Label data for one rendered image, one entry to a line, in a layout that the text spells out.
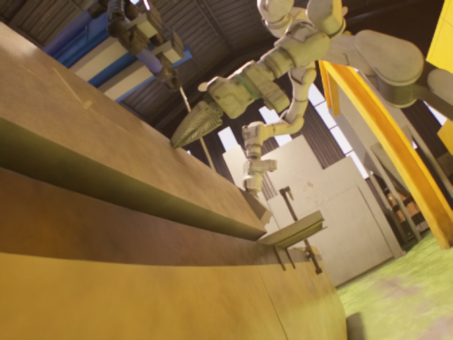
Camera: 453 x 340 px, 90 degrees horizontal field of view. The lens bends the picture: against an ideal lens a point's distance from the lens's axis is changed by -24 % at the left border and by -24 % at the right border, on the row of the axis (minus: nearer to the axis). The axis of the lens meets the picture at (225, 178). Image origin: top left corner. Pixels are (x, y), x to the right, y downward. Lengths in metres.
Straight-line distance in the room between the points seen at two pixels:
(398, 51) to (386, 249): 5.77
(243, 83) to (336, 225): 5.97
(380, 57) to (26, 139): 0.89
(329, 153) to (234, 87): 10.12
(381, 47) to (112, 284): 0.91
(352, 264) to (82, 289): 6.28
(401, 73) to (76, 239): 0.87
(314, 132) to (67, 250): 10.88
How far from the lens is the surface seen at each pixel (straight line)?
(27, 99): 0.31
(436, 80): 0.95
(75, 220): 0.26
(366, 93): 4.87
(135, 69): 0.67
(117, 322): 0.25
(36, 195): 0.24
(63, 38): 0.72
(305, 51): 0.61
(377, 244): 6.47
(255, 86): 0.59
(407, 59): 0.93
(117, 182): 0.36
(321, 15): 0.62
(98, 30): 0.68
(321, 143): 10.81
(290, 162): 8.20
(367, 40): 0.97
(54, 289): 0.22
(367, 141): 8.34
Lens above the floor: 0.63
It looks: 24 degrees up
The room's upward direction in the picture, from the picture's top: 23 degrees counter-clockwise
